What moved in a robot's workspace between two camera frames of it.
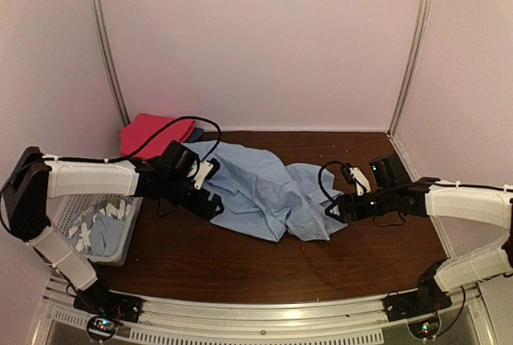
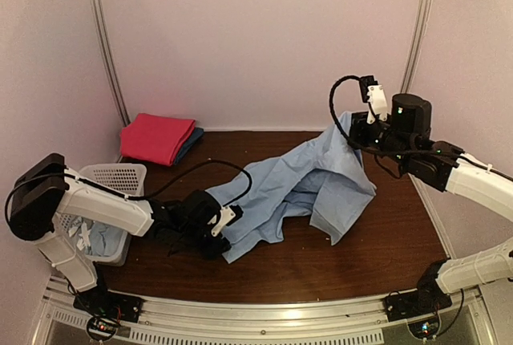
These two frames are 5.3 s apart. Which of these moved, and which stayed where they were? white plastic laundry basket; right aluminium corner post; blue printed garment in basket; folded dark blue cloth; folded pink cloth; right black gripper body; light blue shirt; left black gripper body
Moved: left black gripper body; right black gripper body; light blue shirt
Stayed: blue printed garment in basket; folded pink cloth; folded dark blue cloth; right aluminium corner post; white plastic laundry basket
